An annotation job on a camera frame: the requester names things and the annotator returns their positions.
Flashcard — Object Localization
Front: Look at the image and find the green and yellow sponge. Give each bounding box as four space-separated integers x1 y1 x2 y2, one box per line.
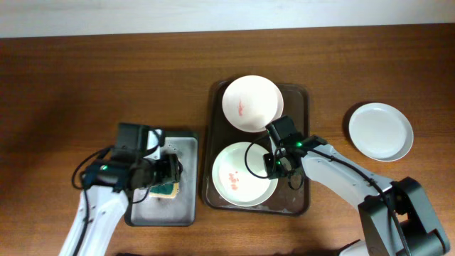
149 183 179 199

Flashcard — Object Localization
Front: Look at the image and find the white plate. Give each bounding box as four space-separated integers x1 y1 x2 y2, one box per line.
222 75 284 133
212 142 278 207

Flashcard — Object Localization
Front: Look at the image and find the pale grey plate front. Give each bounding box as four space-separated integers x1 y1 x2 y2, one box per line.
348 102 414 162

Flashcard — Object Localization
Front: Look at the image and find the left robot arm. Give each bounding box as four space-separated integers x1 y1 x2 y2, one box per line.
60 123 183 255

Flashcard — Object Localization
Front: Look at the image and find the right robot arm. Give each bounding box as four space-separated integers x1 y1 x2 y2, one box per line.
264 116 451 256

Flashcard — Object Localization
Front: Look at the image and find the small grey metal tray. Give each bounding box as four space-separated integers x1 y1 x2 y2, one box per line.
124 131 199 227

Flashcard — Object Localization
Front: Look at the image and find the large brown plastic tray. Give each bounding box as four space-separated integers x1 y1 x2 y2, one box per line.
199 80 310 216

